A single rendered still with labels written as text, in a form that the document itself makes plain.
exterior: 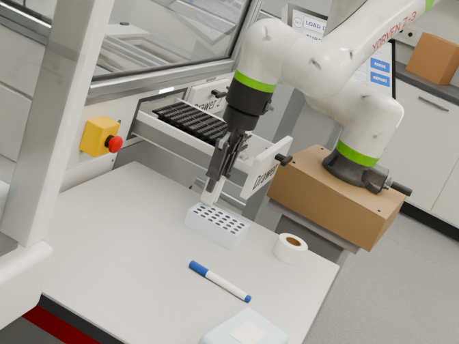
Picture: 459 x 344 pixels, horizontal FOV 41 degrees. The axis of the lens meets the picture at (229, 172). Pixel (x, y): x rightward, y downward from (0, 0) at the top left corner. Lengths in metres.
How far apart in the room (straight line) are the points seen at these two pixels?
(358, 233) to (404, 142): 2.85
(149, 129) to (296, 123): 1.04
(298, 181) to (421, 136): 2.83
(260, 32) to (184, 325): 0.58
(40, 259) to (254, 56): 0.62
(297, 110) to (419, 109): 2.04
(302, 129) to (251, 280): 1.30
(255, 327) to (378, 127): 0.81
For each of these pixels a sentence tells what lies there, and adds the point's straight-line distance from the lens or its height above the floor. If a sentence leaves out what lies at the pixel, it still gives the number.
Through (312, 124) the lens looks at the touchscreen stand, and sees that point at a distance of 2.50.
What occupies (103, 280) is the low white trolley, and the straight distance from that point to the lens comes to 1.10.
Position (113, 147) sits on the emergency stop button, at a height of 0.88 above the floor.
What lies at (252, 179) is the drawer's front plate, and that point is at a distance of 1.44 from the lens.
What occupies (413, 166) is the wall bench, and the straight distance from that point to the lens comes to 4.47.
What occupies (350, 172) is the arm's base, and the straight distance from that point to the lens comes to 1.72.
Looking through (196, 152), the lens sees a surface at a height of 0.87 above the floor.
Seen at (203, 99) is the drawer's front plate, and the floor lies 0.89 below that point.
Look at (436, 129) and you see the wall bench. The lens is 4.41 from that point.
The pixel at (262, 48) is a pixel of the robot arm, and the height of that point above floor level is 1.18.
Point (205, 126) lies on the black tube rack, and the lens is 1.59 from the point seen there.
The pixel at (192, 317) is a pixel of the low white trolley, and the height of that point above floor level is 0.76.
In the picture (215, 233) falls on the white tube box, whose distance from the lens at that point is 1.34.
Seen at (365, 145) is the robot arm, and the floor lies 0.98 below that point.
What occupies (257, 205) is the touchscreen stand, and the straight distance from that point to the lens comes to 2.60.
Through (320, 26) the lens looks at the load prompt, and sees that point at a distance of 2.43.
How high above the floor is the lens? 1.37
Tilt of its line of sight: 20 degrees down
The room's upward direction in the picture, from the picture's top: 22 degrees clockwise
